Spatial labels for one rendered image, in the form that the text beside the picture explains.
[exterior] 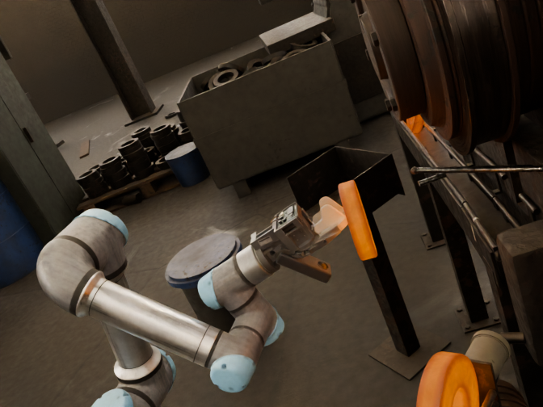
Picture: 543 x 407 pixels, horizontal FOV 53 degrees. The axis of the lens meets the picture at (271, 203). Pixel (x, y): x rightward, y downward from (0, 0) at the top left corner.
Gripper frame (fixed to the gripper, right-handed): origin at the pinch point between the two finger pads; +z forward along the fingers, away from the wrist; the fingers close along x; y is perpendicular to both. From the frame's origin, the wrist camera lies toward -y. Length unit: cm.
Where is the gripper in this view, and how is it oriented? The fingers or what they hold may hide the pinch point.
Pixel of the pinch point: (354, 211)
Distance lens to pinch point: 106.5
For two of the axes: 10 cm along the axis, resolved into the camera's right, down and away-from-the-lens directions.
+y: -6.0, -7.2, -3.4
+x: 0.2, -4.4, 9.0
